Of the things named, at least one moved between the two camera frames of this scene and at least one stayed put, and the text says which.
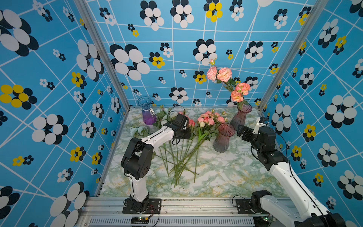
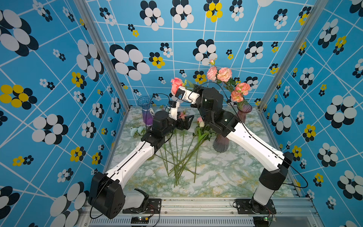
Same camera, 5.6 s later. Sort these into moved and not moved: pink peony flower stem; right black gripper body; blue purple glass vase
Moved: right black gripper body
Not moved: blue purple glass vase; pink peony flower stem
